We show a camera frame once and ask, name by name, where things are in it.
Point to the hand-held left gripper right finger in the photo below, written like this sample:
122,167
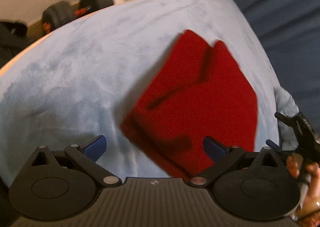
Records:
213,149

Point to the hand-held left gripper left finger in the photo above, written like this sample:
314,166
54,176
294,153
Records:
96,146

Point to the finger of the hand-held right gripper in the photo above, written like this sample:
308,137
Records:
283,118
274,145

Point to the red knit sweater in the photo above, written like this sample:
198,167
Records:
200,107

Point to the person's right hand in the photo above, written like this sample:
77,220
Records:
312,197

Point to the grey-blue comforter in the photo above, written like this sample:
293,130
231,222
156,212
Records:
285,102

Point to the light blue bed blanket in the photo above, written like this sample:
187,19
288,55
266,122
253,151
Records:
87,67

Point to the black dumbbell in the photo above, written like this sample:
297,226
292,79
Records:
96,1
58,16

